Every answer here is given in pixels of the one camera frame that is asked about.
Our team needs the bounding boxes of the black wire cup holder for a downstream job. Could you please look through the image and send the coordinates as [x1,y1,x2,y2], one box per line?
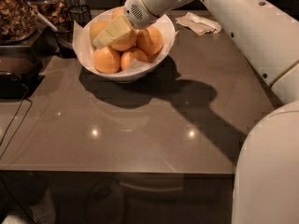
[68,5,92,27]

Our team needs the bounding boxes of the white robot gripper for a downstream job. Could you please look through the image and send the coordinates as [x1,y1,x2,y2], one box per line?
[92,0,158,49]

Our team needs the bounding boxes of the black appliance on left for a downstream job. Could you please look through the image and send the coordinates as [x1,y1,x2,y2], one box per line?
[0,46,43,99]

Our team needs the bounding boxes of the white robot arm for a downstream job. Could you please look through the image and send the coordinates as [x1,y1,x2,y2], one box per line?
[94,0,299,224]

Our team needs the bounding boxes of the white ceramic bowl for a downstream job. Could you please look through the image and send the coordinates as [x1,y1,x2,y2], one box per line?
[75,5,177,83]

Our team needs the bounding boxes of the large glass snack jar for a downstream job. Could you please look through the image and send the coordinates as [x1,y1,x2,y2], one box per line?
[0,0,36,45]

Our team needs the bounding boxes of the black power cable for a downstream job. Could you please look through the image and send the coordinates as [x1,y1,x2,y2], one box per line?
[0,84,34,161]

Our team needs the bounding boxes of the folded paper napkins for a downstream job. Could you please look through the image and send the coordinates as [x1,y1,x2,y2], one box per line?
[176,12,221,35]

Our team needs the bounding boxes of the dark glass cup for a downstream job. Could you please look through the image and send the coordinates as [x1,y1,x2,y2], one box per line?
[54,21,76,58]

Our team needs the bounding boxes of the orange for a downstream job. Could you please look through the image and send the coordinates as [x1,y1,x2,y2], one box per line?
[135,26,164,56]
[89,21,108,43]
[93,47,121,74]
[111,30,136,51]
[121,48,148,70]
[111,7,123,19]

